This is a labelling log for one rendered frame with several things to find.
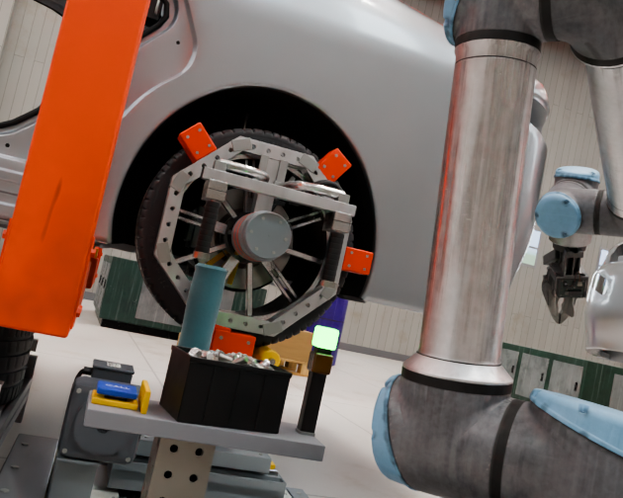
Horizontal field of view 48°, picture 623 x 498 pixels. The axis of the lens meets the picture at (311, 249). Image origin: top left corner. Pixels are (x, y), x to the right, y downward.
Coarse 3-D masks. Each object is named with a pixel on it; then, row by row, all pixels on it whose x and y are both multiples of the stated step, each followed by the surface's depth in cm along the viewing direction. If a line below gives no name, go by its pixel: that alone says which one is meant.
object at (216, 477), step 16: (112, 464) 190; (128, 464) 190; (144, 464) 192; (272, 464) 217; (112, 480) 189; (128, 480) 190; (208, 480) 196; (224, 480) 198; (240, 480) 199; (256, 480) 200; (272, 480) 207; (208, 496) 196; (224, 496) 198; (240, 496) 199; (256, 496) 200; (272, 496) 202
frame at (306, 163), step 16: (240, 144) 198; (256, 144) 199; (208, 160) 195; (288, 160) 202; (304, 160) 203; (176, 176) 192; (192, 176) 194; (304, 176) 209; (320, 176) 205; (176, 192) 196; (176, 208) 193; (160, 224) 195; (160, 240) 191; (160, 256) 191; (176, 272) 192; (336, 272) 206; (176, 288) 192; (320, 288) 205; (336, 288) 205; (304, 304) 203; (224, 320) 196; (240, 320) 197; (256, 320) 199; (272, 320) 201; (288, 320) 201; (272, 336) 200
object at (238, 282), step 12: (228, 192) 217; (240, 192) 218; (240, 204) 218; (228, 216) 217; (288, 216) 222; (216, 240) 216; (216, 252) 216; (216, 264) 216; (240, 264) 218; (276, 264) 221; (240, 276) 218; (264, 276) 220; (276, 276) 221; (240, 288) 218; (252, 288) 219
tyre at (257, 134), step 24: (216, 144) 204; (288, 144) 210; (168, 168) 200; (144, 216) 198; (144, 240) 198; (144, 264) 198; (168, 264) 200; (168, 288) 200; (168, 312) 201; (312, 312) 212; (264, 336) 208; (288, 336) 210
